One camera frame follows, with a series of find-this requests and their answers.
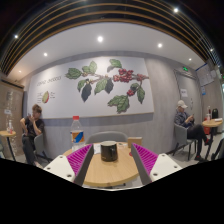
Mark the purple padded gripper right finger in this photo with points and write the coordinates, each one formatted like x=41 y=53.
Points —
x=152 y=167

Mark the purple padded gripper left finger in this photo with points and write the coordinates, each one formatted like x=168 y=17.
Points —
x=74 y=166

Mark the clear plastic water bottle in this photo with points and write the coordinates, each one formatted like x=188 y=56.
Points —
x=77 y=134

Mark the white paper napkin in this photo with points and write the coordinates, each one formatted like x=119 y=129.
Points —
x=97 y=148

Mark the brown cardboard box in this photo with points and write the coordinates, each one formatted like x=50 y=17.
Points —
x=136 y=140

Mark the round wooden table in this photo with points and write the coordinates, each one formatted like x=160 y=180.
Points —
x=109 y=174

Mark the grey chair behind table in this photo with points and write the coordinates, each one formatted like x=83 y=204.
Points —
x=107 y=136

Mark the dark glossy mug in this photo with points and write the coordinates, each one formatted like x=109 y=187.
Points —
x=109 y=151

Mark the grey chair at right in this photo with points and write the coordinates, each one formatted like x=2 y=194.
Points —
x=181 y=138

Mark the grey chair at left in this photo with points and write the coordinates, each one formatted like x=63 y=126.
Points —
x=39 y=148

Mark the seated person white cap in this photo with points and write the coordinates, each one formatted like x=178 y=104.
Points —
x=194 y=131

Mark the seated person in black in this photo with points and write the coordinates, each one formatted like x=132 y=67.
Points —
x=33 y=126

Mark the small round table right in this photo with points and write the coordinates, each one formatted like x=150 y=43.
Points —
x=212 y=124

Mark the small round table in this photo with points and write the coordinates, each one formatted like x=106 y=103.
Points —
x=212 y=124
x=8 y=135

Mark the small round table left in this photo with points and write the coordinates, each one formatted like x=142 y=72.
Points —
x=8 y=135

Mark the grey door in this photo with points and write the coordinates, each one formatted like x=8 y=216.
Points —
x=189 y=93

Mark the green exit sign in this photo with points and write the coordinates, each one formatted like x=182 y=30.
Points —
x=185 y=69

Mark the coffee plant wall mural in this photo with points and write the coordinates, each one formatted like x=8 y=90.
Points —
x=95 y=87

